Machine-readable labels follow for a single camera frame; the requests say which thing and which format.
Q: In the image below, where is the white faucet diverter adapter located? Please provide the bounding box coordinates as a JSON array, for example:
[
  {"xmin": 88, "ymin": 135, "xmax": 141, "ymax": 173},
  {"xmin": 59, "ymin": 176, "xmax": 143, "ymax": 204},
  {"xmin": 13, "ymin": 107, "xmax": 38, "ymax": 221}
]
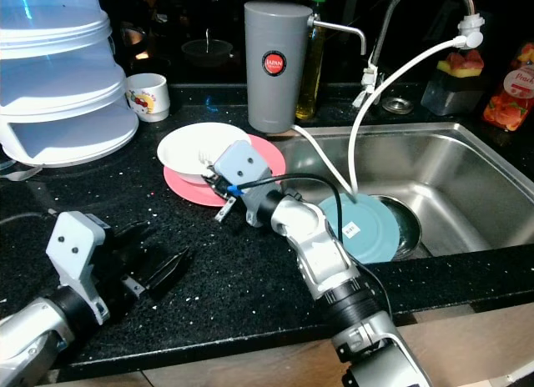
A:
[{"xmin": 456, "ymin": 13, "xmax": 487, "ymax": 51}]

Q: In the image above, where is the short white hose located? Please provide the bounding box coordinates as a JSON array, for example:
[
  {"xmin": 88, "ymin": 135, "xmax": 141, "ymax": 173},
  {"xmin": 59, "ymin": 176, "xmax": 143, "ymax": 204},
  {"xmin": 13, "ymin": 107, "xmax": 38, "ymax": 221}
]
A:
[{"xmin": 292, "ymin": 125, "xmax": 352, "ymax": 193}]

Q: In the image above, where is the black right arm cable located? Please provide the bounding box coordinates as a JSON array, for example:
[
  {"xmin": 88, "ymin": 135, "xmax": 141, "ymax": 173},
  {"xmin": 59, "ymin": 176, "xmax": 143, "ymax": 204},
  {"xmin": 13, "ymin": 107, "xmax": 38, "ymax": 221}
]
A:
[{"xmin": 242, "ymin": 174, "xmax": 344, "ymax": 239}]

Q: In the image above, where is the white printed mug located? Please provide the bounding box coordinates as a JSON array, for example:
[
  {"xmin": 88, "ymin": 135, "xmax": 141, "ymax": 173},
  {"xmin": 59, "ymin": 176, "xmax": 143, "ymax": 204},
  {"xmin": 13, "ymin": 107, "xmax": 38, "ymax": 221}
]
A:
[{"xmin": 125, "ymin": 73, "xmax": 170, "ymax": 123}]

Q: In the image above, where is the teal plate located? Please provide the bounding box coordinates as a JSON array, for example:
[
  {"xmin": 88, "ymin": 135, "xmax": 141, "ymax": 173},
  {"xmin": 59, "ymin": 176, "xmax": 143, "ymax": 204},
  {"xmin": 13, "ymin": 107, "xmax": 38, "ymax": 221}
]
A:
[{"xmin": 317, "ymin": 193, "xmax": 402, "ymax": 265}]

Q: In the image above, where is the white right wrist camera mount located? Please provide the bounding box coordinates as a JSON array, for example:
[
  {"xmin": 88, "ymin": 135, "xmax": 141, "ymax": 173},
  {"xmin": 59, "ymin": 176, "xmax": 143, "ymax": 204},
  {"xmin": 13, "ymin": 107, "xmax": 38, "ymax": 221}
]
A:
[{"xmin": 211, "ymin": 139, "xmax": 273, "ymax": 229}]

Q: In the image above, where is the grey water filter canister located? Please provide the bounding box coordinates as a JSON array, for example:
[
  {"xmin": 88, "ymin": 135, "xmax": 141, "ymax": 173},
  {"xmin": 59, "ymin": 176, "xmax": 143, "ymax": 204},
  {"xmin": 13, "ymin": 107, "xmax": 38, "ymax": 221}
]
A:
[{"xmin": 244, "ymin": 1, "xmax": 317, "ymax": 135}]

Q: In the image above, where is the dark pan with utensil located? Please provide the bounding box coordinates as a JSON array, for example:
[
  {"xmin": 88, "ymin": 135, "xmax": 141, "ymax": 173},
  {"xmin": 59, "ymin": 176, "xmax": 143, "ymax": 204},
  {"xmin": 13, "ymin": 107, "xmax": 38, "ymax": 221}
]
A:
[{"xmin": 182, "ymin": 30, "xmax": 235, "ymax": 69}]

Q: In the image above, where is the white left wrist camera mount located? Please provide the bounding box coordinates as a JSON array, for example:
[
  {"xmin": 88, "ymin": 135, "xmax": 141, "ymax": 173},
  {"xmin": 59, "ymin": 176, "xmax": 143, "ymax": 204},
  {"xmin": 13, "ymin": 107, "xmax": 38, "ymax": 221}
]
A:
[{"xmin": 46, "ymin": 210, "xmax": 114, "ymax": 323}]

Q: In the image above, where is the round metal countertop ring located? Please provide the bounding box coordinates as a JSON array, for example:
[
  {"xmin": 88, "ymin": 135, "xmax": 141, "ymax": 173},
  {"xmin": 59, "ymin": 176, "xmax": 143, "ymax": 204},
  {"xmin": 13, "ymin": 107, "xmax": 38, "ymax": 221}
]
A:
[{"xmin": 381, "ymin": 97, "xmax": 415, "ymax": 116}]

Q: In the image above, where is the green capped oil bottle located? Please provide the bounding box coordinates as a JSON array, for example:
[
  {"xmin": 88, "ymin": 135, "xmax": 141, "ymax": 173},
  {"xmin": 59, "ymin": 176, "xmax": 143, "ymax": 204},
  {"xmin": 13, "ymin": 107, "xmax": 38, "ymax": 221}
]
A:
[{"xmin": 292, "ymin": 0, "xmax": 329, "ymax": 121}]

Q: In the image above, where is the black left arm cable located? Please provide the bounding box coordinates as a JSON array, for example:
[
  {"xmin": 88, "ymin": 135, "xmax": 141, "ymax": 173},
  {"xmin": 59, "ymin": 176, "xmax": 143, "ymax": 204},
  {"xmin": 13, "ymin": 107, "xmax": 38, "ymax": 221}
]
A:
[{"xmin": 0, "ymin": 209, "xmax": 52, "ymax": 227}]

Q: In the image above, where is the white tiered plastic food cover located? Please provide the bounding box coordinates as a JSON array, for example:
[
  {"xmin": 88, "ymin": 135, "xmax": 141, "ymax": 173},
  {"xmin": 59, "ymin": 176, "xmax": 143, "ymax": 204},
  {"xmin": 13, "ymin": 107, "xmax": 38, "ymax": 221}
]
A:
[{"xmin": 0, "ymin": 0, "xmax": 140, "ymax": 168}]

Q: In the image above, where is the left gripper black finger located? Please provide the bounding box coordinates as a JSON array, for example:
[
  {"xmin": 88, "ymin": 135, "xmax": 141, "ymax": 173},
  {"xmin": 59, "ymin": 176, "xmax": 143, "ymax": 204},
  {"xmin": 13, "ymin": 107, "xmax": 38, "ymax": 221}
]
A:
[
  {"xmin": 142, "ymin": 247, "xmax": 192, "ymax": 293},
  {"xmin": 113, "ymin": 220, "xmax": 156, "ymax": 248}
]

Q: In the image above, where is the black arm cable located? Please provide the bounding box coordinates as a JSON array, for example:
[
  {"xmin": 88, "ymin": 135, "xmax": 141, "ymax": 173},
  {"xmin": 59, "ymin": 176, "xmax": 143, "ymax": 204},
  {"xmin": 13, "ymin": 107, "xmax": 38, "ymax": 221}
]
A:
[
  {"xmin": 242, "ymin": 174, "xmax": 344, "ymax": 239},
  {"xmin": 0, "ymin": 209, "xmax": 52, "ymax": 227}
]

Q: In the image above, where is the white bowl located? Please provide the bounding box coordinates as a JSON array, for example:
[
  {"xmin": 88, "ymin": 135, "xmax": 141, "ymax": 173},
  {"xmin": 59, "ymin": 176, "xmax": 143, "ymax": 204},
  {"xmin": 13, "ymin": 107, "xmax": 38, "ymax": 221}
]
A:
[{"xmin": 157, "ymin": 122, "xmax": 252, "ymax": 186}]

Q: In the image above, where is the orange dish soap bottle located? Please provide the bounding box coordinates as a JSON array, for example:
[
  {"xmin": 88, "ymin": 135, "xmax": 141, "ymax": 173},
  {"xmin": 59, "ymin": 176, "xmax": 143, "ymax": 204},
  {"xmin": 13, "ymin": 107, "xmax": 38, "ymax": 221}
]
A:
[{"xmin": 481, "ymin": 41, "xmax": 534, "ymax": 133}]

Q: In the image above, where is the pink plate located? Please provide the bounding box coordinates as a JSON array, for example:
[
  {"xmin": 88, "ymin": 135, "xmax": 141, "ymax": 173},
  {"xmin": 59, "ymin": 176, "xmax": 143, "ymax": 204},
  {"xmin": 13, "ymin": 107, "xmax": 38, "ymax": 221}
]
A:
[{"xmin": 164, "ymin": 135, "xmax": 287, "ymax": 209}]

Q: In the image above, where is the stainless steel sink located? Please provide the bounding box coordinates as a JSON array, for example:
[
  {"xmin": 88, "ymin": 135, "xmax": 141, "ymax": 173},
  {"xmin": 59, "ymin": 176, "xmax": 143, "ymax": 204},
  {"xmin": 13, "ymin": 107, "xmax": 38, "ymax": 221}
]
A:
[{"xmin": 271, "ymin": 122, "xmax": 534, "ymax": 268}]

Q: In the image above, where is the round sink drain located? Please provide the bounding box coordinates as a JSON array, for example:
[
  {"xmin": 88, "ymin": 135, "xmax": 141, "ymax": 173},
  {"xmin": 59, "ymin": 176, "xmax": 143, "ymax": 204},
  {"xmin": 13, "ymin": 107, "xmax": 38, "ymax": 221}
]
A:
[{"xmin": 380, "ymin": 195, "xmax": 423, "ymax": 256}]

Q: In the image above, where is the long white hose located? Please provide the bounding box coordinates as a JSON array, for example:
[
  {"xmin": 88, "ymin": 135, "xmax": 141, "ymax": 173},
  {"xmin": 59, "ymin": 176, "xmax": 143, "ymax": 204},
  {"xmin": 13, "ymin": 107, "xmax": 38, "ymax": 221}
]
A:
[{"xmin": 347, "ymin": 35, "xmax": 473, "ymax": 197}]

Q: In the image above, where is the chrome filter spout tube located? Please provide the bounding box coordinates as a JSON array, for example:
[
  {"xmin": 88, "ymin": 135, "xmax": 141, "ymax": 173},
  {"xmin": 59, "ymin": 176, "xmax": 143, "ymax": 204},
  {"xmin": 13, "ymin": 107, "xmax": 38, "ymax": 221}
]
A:
[{"xmin": 312, "ymin": 18, "xmax": 369, "ymax": 57}]

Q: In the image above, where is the red and yellow sponge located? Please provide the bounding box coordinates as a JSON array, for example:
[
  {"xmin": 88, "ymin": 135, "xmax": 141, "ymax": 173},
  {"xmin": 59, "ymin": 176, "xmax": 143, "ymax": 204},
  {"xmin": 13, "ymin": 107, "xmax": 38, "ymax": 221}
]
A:
[{"xmin": 436, "ymin": 49, "xmax": 487, "ymax": 78}]

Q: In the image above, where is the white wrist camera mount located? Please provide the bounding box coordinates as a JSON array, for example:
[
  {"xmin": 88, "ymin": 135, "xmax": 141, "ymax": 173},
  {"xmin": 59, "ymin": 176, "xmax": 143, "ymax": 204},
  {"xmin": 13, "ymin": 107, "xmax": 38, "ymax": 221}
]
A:
[
  {"xmin": 46, "ymin": 210, "xmax": 114, "ymax": 323},
  {"xmin": 211, "ymin": 139, "xmax": 273, "ymax": 229}
]

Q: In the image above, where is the black sponge holder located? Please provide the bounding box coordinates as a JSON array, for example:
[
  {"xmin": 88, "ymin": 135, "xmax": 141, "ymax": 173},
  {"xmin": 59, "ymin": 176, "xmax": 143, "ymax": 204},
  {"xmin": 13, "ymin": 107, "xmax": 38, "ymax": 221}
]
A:
[{"xmin": 420, "ymin": 68, "xmax": 486, "ymax": 118}]

